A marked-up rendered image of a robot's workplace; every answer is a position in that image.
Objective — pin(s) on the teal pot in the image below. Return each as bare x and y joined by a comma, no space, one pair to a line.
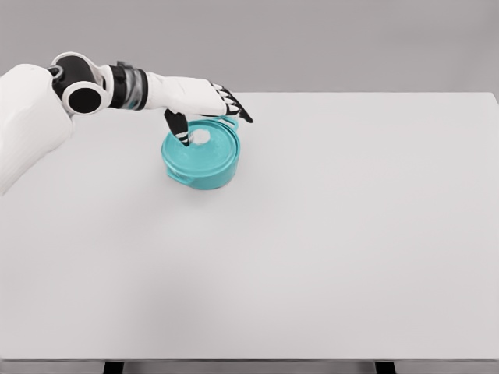
212,177

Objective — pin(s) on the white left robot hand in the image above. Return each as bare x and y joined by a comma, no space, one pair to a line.
195,95

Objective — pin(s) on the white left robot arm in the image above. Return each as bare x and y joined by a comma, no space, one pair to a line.
27,117

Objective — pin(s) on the teal pot lid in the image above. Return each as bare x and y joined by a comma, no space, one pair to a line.
202,154

